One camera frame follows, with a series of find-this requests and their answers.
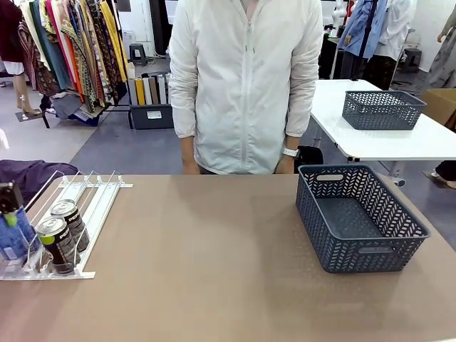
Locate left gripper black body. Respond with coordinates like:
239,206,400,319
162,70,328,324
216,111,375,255
0,181,23,215

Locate black green soda can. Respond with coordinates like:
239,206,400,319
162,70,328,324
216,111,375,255
36,215,78,276
50,199,90,254

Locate dark grey woven plastic basket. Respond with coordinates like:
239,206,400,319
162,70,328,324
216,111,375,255
295,163,432,274
341,90,428,131

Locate person's left forearm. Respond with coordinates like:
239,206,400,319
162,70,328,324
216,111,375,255
284,134,304,150

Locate person's right forearm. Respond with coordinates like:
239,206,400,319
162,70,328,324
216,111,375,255
179,136,200,157

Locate clear white can dispenser rack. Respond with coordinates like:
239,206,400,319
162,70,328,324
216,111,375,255
0,170,135,281

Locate person's right hand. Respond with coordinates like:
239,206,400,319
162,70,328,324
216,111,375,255
180,155,202,175

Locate person's left hand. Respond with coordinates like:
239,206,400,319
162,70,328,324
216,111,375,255
276,155,297,175

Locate dark purple cloth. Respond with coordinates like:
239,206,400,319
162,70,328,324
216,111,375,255
0,159,80,211

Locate mannequin legs on stand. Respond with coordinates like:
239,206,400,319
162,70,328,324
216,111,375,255
12,69,43,118

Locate dark grey storage bin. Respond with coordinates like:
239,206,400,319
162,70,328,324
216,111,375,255
128,103,175,130

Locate clothes rack with colourful garments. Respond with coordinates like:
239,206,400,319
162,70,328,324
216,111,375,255
0,0,129,120

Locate brown material roll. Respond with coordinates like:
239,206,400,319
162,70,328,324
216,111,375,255
149,76,160,105

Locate person torso in white jacket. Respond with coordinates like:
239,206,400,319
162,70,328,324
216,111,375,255
167,0,324,175

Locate black bag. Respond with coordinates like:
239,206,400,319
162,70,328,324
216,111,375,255
295,145,324,175

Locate white side table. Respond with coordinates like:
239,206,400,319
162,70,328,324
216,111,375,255
309,78,456,179

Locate hanging white shirt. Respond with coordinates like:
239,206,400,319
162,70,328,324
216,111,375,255
373,0,418,61

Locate dark grey plastic stool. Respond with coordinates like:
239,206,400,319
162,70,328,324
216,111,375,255
404,48,423,74

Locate black trouser leg with shoe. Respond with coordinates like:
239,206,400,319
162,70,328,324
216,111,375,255
431,160,456,189

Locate brown cardboard box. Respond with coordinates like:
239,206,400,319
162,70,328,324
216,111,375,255
420,88,456,135

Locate mannequin in grey dress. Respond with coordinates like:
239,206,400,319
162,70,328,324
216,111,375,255
425,0,456,90

